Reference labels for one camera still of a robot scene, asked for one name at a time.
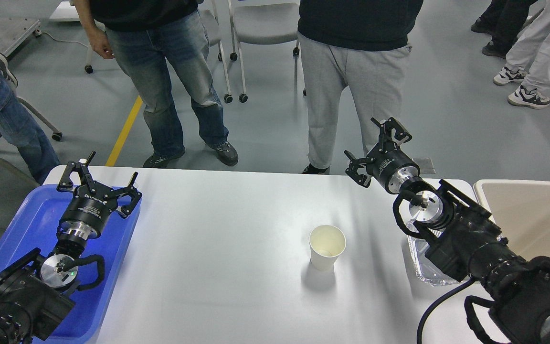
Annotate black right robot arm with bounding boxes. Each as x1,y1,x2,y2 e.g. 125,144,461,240
345,118,550,344

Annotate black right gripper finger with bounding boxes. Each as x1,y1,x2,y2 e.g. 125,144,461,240
371,117,413,154
344,150,376,188

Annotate grey chair on castors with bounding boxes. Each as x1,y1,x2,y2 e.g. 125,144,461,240
199,0,300,104

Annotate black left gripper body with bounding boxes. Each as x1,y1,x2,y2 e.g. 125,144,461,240
60,184,117,238

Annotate person in grey sweatpants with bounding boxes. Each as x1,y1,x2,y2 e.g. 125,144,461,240
297,0,423,174

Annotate white paper cup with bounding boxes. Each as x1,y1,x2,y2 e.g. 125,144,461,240
308,225,347,271

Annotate person in blue jeans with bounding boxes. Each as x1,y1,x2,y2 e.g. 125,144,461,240
74,0,239,168

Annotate aluminium foil tray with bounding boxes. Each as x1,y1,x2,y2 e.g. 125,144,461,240
407,236,460,287

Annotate person in black trousers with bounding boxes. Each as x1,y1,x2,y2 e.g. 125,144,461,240
471,0,535,59

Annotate person in white trousers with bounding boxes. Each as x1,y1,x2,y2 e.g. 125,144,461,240
493,0,550,109

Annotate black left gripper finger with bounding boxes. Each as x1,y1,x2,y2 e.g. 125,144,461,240
56,151,97,193
104,172,143,219

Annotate blue plastic tray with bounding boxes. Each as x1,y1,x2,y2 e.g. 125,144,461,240
0,184,140,344

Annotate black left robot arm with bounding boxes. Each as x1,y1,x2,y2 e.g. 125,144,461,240
0,153,142,344

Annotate grey metal cart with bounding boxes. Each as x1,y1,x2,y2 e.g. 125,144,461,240
0,17,42,57

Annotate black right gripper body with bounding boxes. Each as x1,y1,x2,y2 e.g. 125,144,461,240
367,146,420,194

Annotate beige plastic bin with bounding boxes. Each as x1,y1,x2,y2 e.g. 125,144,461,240
474,179,550,260

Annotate person in jeans at left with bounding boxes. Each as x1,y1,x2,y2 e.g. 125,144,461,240
0,54,60,184

